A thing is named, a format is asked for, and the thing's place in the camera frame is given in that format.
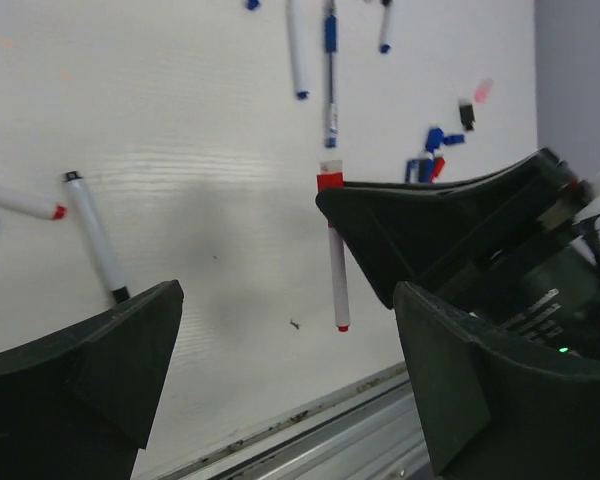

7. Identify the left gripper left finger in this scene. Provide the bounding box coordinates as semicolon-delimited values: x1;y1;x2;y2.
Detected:
0;280;184;479

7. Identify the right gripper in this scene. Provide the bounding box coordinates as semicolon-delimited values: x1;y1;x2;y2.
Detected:
316;149;600;360

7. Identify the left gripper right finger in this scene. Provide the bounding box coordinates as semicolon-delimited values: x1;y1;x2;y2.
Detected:
394;282;600;479

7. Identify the blue ballpoint pen cap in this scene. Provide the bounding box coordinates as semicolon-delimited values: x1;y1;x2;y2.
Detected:
404;158;434;183

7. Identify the red marker cap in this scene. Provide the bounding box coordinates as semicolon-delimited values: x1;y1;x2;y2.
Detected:
429;156;446;183

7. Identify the red ballpoint pen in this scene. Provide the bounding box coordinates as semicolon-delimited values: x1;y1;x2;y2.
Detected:
316;160;350;333

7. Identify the blue marker cap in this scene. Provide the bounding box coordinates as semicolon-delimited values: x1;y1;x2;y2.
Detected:
425;127;445;154
443;134;465;146

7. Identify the black marker cap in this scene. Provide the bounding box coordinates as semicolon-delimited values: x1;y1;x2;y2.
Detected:
458;100;476;132

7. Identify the pink highlighter cap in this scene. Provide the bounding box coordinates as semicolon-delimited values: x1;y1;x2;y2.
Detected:
473;78;494;104

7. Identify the red capped whiteboard marker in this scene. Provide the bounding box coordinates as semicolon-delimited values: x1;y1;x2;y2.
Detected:
0;185;68;220

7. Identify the blue ballpoint pen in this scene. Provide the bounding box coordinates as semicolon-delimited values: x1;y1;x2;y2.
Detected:
324;0;338;149

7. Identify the blue capped whiteboard marker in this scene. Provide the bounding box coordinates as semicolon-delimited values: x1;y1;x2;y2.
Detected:
379;0;393;54
286;0;310;101

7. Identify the black tipped marker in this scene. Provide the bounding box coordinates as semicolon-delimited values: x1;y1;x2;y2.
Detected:
63;171;131;304

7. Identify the aluminium rail frame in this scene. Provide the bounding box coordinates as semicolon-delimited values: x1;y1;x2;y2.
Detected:
162;363;431;479

